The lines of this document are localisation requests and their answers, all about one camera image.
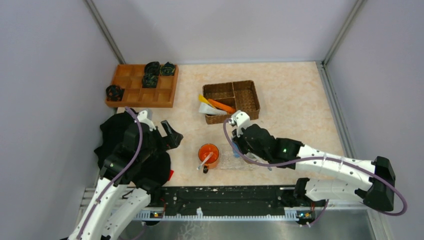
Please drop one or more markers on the clear textured plastic tray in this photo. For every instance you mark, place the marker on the clear textured plastic tray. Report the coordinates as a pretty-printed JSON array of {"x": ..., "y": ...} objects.
[{"x": 229, "y": 161}]

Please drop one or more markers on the orange toothbrush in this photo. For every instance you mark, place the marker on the orange toothbrush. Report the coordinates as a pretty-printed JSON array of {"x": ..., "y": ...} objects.
[{"x": 221, "y": 106}]

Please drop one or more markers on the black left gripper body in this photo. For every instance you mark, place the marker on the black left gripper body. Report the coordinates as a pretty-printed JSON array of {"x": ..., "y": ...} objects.
[{"x": 164, "y": 139}]

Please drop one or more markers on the orange translucent plastic mug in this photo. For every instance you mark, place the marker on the orange translucent plastic mug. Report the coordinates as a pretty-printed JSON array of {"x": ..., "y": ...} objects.
[{"x": 213, "y": 162}]

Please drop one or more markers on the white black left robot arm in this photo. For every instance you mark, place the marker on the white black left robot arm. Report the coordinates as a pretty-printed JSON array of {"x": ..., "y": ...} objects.
[{"x": 112, "y": 208}]

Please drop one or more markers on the red small object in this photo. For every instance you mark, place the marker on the red small object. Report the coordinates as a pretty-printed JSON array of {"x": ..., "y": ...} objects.
[{"x": 170, "y": 175}]

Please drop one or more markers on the black cloth pile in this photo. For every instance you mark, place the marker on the black cloth pile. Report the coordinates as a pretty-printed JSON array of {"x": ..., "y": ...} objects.
[{"x": 120, "y": 168}]

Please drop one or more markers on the orange wooden compartment tray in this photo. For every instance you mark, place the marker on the orange wooden compartment tray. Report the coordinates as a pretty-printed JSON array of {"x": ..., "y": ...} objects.
[{"x": 129, "y": 79}]

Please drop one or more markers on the black orange rolled sock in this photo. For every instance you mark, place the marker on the black orange rolled sock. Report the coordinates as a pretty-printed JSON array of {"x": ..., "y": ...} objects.
[{"x": 114, "y": 93}]

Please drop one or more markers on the blue toothbrush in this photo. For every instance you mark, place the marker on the blue toothbrush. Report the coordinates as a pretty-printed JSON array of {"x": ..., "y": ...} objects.
[{"x": 236, "y": 152}]

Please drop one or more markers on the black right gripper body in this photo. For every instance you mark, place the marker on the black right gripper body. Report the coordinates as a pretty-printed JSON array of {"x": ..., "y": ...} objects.
[{"x": 241, "y": 143}]

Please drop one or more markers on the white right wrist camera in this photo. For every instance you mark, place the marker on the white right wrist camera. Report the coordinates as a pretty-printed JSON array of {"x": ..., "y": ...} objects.
[{"x": 241, "y": 121}]

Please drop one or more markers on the black patterned rolled sock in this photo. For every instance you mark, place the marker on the black patterned rolled sock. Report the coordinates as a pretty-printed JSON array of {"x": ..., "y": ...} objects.
[{"x": 150, "y": 81}]

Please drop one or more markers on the brown wicker divided basket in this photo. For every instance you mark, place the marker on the brown wicker divided basket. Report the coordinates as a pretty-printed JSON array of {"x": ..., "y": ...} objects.
[{"x": 240, "y": 95}]

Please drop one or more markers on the black green rolled sock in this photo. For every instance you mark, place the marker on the black green rolled sock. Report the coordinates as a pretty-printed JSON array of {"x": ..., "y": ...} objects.
[{"x": 167, "y": 69}]

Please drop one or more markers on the white grey toothpaste tube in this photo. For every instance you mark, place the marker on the white grey toothpaste tube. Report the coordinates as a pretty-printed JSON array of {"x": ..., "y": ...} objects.
[{"x": 206, "y": 109}]

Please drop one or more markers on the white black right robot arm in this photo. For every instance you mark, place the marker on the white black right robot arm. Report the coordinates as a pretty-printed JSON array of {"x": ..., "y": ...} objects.
[{"x": 371, "y": 182}]

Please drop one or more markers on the yellow toothbrush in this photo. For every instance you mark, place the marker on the yellow toothbrush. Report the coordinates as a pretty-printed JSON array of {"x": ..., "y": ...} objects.
[{"x": 202, "y": 99}]

